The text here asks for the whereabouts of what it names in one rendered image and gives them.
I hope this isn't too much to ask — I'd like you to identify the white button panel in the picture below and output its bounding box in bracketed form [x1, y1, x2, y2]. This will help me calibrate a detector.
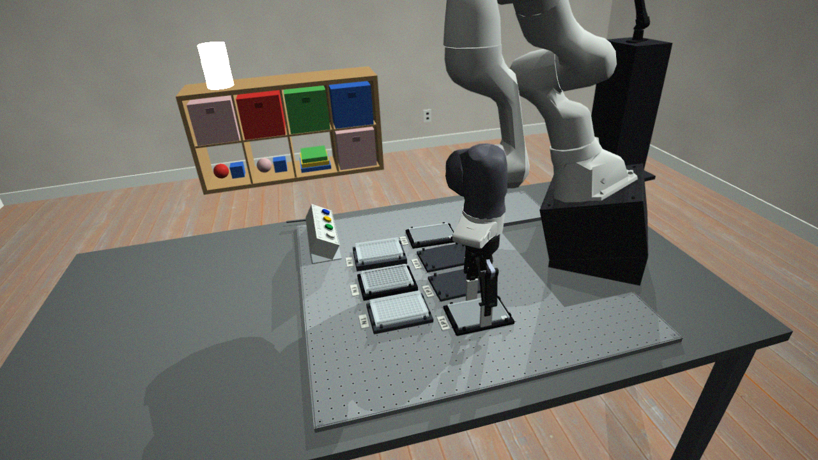
[286, 204, 342, 264]

